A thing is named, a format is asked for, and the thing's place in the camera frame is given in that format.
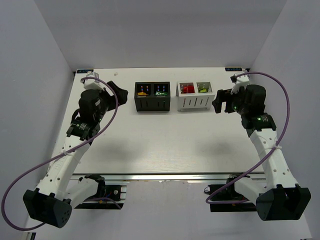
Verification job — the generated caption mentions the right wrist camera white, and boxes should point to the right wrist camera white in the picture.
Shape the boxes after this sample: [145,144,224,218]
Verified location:
[230,72,250,95]

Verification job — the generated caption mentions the blue label right corner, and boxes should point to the blue label right corner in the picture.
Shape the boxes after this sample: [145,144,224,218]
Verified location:
[224,67,243,72]

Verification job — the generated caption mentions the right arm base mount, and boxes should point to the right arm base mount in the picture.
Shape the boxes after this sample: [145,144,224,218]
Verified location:
[203,184,257,213]

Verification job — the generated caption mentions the blue label left corner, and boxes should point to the blue label left corner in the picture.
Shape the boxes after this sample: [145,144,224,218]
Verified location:
[76,69,94,74]

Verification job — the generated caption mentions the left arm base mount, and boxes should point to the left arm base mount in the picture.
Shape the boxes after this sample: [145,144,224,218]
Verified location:
[75,174,127,210]

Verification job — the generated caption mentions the dark green 2x2 lego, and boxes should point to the dark green 2x2 lego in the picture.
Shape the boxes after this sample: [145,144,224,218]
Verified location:
[155,91,168,96]

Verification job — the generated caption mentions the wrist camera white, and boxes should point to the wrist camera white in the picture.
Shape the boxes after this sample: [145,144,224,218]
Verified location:
[80,71,104,91]
[230,72,250,95]

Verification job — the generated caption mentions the yellow round flower lego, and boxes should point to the yellow round flower lego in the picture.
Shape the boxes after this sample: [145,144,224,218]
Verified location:
[137,92,148,96]

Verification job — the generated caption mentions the white two-compartment container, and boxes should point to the white two-compartment container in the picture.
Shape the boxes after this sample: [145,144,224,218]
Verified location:
[176,81,215,112]

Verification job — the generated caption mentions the lime small lego brick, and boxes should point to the lime small lego brick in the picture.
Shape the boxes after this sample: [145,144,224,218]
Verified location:
[198,86,208,93]

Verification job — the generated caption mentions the aluminium table front rail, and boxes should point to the aluminium table front rail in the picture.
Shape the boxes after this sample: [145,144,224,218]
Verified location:
[44,172,266,182]

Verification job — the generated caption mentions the red rounded lego block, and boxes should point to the red rounded lego block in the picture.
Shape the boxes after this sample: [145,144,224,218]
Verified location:
[181,85,195,94]

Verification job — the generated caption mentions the black two-compartment container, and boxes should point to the black two-compartment container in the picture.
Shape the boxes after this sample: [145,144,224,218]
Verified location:
[134,81,171,112]

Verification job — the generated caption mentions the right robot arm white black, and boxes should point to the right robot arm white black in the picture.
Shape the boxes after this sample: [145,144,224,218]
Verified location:
[212,84,311,221]

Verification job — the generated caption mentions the blue label corner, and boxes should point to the blue label corner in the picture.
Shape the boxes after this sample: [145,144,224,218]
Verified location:
[224,67,243,72]
[76,69,94,74]

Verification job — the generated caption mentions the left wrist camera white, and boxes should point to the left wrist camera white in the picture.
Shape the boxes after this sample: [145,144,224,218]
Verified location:
[80,71,104,91]

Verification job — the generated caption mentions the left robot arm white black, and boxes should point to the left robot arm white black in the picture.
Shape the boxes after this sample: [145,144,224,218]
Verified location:
[23,79,128,228]

